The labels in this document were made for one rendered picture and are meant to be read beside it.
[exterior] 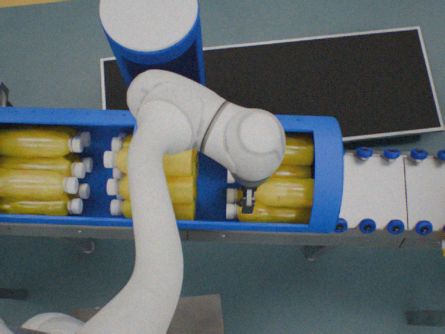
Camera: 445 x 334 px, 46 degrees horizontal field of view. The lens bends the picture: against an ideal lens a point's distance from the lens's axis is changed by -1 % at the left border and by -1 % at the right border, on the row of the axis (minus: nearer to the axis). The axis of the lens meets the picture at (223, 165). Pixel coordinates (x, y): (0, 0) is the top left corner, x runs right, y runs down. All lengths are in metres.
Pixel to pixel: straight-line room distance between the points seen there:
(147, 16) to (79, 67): 1.20
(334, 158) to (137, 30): 0.68
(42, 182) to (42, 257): 1.21
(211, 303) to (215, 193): 0.29
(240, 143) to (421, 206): 0.81
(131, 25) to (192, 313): 0.79
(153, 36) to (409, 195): 0.83
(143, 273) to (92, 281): 1.77
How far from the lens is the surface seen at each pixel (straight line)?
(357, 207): 1.49
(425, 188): 1.56
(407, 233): 1.52
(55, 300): 2.46
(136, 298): 0.62
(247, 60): 2.47
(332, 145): 1.20
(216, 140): 0.88
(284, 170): 1.30
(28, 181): 1.32
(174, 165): 1.21
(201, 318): 1.34
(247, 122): 0.84
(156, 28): 1.53
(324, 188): 1.18
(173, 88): 0.90
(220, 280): 2.35
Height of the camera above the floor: 2.35
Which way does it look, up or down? 74 degrees down
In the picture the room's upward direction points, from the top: straight up
